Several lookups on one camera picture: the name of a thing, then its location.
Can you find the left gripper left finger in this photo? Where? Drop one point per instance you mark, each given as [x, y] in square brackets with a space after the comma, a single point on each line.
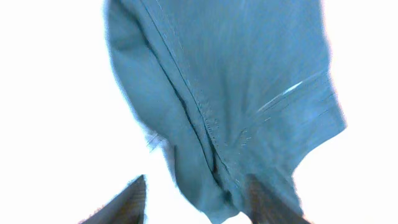
[126, 208]

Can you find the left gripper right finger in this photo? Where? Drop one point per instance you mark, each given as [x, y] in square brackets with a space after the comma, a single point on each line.
[267, 208]

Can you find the black shorts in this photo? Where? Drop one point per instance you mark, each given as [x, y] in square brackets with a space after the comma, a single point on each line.
[237, 89]

